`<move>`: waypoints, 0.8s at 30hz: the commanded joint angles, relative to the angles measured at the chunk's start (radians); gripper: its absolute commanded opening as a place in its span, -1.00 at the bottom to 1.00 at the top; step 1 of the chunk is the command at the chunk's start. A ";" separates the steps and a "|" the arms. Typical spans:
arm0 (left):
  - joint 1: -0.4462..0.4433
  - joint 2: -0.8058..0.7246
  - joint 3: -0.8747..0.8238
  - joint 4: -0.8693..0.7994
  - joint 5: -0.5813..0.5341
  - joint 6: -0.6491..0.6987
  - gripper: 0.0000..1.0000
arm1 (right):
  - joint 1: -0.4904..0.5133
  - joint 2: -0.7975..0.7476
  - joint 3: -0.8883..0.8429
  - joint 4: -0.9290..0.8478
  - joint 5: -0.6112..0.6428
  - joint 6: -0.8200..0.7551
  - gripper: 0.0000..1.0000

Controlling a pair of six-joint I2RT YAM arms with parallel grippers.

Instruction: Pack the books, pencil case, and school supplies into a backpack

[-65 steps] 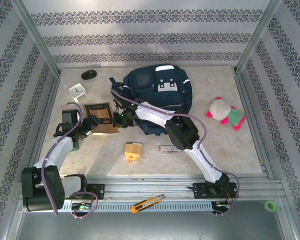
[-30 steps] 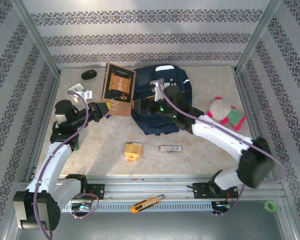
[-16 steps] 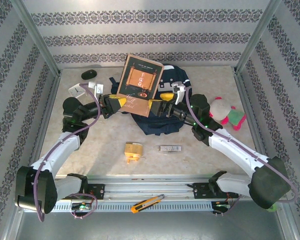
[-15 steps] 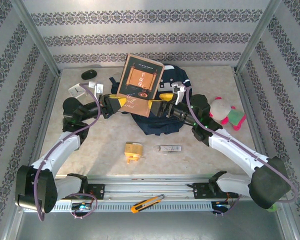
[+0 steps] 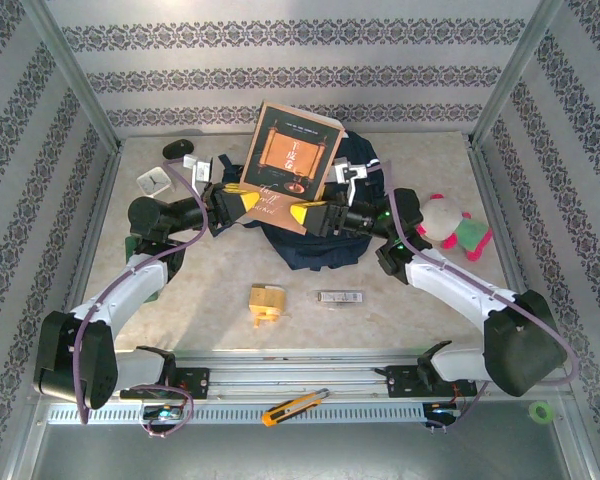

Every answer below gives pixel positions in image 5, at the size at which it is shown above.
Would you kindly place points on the navy blue backpack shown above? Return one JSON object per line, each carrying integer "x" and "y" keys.
{"x": 320, "y": 250}

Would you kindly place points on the brown paperback book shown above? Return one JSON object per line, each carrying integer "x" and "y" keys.
{"x": 290, "y": 160}

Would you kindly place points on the yellow wooden block toy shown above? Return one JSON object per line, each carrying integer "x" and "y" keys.
{"x": 266, "y": 302}

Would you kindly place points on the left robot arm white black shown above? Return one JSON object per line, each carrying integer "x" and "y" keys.
{"x": 125, "y": 290}

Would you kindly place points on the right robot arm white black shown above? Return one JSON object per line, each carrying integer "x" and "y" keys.
{"x": 520, "y": 350}

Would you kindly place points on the small white desk clock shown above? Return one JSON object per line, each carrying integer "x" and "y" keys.
{"x": 152, "y": 184}

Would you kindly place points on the black computer mouse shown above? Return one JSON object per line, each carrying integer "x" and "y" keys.
{"x": 177, "y": 150}

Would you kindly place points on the white pink green plush toy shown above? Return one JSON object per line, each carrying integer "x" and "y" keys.
{"x": 445, "y": 220}

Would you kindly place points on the orange utility knife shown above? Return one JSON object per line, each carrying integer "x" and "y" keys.
{"x": 292, "y": 407}

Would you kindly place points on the left controller circuit board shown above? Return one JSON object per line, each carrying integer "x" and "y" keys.
{"x": 162, "y": 413}

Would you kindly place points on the controller circuit board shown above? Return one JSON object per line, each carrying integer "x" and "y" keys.
{"x": 442, "y": 411}
{"x": 162, "y": 413}

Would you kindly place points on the right controller circuit board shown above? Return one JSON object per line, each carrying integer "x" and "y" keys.
{"x": 442, "y": 411}

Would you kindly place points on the grey sheet metal tray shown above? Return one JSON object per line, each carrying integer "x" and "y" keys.
{"x": 300, "y": 455}

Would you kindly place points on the green tape roll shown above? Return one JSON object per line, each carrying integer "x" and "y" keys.
{"x": 532, "y": 413}

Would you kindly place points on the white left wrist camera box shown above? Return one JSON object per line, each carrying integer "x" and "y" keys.
{"x": 200, "y": 172}

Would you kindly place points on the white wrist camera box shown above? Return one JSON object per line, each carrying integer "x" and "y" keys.
{"x": 350, "y": 175}
{"x": 200, "y": 172}

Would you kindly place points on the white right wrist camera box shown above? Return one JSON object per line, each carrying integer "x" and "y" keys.
{"x": 350, "y": 175}

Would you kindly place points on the aluminium side rail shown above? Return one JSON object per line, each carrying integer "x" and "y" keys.
{"x": 486, "y": 175}
{"x": 100, "y": 200}

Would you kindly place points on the aluminium mounting rail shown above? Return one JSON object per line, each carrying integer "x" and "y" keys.
{"x": 290, "y": 372}

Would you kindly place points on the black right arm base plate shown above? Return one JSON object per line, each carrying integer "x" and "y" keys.
{"x": 402, "y": 382}

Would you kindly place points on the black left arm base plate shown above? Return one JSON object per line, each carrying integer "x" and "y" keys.
{"x": 195, "y": 382}

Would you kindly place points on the aluminium frame post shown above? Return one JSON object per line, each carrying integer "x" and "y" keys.
{"x": 70, "y": 75}
{"x": 515, "y": 75}

